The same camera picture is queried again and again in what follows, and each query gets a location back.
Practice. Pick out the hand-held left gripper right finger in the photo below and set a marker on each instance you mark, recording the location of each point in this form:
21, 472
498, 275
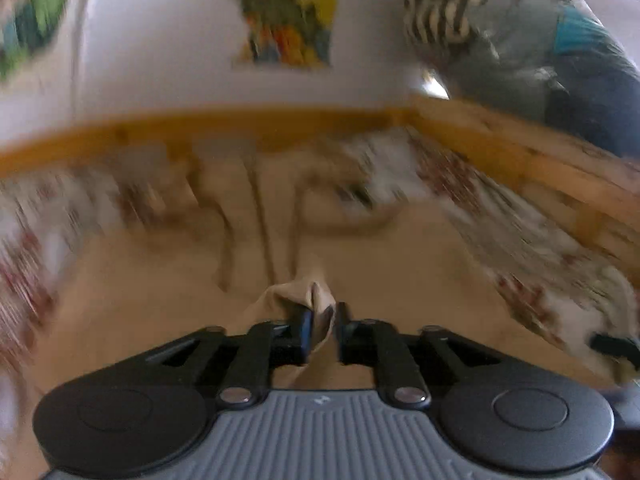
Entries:
342, 327

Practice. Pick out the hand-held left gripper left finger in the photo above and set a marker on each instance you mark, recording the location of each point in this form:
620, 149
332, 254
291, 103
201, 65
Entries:
305, 329

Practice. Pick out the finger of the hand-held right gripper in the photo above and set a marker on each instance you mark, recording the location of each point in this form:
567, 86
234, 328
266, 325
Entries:
617, 344

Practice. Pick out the beige pants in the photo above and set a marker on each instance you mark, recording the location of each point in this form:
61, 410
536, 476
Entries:
150, 285

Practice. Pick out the plastic-wrapped clothes bundle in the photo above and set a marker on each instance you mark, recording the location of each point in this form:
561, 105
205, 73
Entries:
550, 45

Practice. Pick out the floral patterned bedsheet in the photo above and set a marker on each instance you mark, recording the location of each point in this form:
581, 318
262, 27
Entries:
525, 260

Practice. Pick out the black white striped cloth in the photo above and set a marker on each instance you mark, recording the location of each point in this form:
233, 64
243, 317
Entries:
445, 15

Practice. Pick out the wooden bed frame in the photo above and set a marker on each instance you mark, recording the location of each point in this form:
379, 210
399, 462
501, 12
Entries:
550, 160

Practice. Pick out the colourful wall poster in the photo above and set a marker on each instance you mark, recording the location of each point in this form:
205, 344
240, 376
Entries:
285, 10

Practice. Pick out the green patterned wall poster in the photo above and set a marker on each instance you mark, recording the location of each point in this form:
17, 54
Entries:
27, 20

